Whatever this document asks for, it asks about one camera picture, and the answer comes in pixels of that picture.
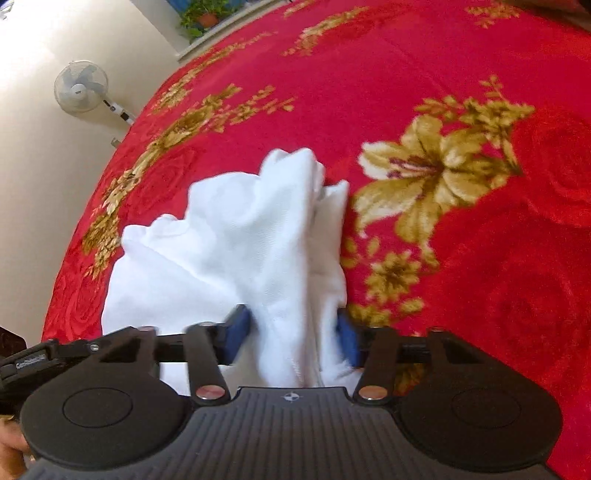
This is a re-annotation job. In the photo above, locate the green potted plant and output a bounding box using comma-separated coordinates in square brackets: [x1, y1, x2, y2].
[178, 0, 242, 43]

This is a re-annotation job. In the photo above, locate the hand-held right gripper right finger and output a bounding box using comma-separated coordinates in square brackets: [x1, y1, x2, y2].
[336, 308, 485, 407]

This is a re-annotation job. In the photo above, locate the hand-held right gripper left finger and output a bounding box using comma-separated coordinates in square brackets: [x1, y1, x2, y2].
[90, 305, 252, 407]

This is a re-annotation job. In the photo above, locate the white standing fan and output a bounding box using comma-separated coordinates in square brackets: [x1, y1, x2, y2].
[53, 60, 137, 127]

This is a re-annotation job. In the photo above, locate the white small garment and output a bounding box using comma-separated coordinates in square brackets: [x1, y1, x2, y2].
[100, 148, 366, 398]

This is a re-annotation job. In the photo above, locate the blue curtain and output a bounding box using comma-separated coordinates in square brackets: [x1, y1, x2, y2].
[166, 0, 241, 11]

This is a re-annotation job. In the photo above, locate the red floral blanket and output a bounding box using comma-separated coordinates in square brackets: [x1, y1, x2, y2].
[41, 0, 591, 480]

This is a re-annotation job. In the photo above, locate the person's left hand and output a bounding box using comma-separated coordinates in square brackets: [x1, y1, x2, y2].
[0, 418, 32, 478]

